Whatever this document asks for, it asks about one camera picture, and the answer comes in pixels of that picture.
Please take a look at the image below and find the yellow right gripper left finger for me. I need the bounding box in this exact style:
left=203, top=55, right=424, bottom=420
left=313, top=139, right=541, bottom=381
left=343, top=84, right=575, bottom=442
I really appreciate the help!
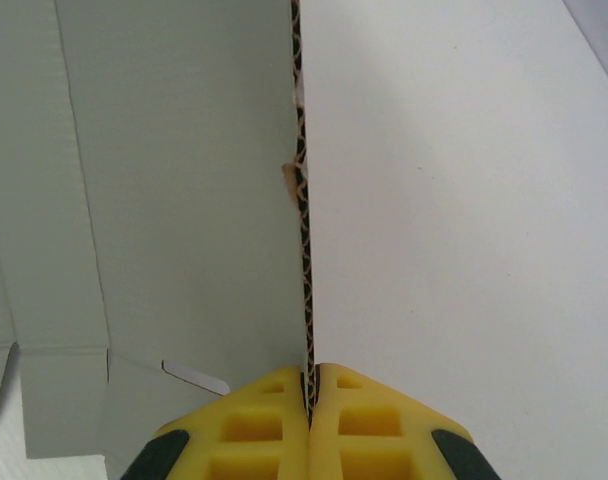
left=121, top=365, right=311, bottom=480

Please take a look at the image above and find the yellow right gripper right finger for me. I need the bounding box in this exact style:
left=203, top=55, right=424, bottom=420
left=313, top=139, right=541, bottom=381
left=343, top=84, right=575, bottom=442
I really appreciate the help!
left=308, top=362, right=503, bottom=480

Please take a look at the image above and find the grey cloth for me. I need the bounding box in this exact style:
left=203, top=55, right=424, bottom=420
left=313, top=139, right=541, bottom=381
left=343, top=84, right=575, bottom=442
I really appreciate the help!
left=0, top=0, right=319, bottom=461

